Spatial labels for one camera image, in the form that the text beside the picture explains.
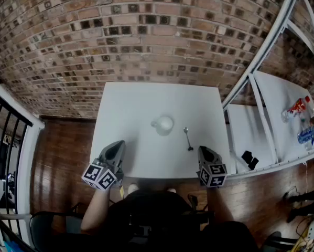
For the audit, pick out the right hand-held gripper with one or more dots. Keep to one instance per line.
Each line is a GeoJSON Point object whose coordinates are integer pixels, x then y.
{"type": "Point", "coordinates": [211, 172]}

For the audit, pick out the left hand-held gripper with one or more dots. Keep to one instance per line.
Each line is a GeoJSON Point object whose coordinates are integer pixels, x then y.
{"type": "Point", "coordinates": [112, 156]}

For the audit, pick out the metal spoon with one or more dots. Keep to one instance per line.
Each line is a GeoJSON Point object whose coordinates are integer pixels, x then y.
{"type": "Point", "coordinates": [187, 138]}

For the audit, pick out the white cup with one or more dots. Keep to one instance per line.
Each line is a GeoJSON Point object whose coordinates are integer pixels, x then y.
{"type": "Point", "coordinates": [164, 125]}

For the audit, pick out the person's left forearm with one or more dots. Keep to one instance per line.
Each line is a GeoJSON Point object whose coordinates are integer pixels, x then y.
{"type": "Point", "coordinates": [95, 211]}

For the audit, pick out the person's right forearm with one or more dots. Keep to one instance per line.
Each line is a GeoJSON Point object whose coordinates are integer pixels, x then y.
{"type": "Point", "coordinates": [221, 206]}

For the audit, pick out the yellow tag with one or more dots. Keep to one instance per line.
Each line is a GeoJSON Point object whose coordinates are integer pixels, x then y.
{"type": "Point", "coordinates": [121, 191]}

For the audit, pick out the person's white shoe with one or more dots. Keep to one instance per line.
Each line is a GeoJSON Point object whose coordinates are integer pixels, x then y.
{"type": "Point", "coordinates": [172, 190]}
{"type": "Point", "coordinates": [132, 188]}

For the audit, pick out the black block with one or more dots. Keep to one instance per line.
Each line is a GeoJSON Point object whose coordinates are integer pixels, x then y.
{"type": "Point", "coordinates": [253, 163]}
{"type": "Point", "coordinates": [247, 156]}

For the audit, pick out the white metal rack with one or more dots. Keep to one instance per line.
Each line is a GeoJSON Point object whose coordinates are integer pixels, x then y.
{"type": "Point", "coordinates": [261, 119]}

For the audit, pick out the person's black clothing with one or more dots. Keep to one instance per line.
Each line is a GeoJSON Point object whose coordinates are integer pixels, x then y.
{"type": "Point", "coordinates": [156, 219]}

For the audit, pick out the black chair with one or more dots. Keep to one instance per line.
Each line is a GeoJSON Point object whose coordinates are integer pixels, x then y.
{"type": "Point", "coordinates": [46, 230]}

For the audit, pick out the blue label plastic bottle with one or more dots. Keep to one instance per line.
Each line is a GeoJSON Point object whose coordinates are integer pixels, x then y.
{"type": "Point", "coordinates": [306, 136]}

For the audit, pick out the red and white packet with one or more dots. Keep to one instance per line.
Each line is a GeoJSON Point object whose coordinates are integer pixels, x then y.
{"type": "Point", "coordinates": [297, 107]}

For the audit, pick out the black metal railing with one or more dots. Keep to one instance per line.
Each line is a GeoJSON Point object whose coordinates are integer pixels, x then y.
{"type": "Point", "coordinates": [4, 140]}

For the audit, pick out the blue box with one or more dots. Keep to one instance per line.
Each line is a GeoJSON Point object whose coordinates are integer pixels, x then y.
{"type": "Point", "coordinates": [11, 247]}

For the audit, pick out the white railing post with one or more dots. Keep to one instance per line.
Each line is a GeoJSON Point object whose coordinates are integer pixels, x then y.
{"type": "Point", "coordinates": [28, 167]}

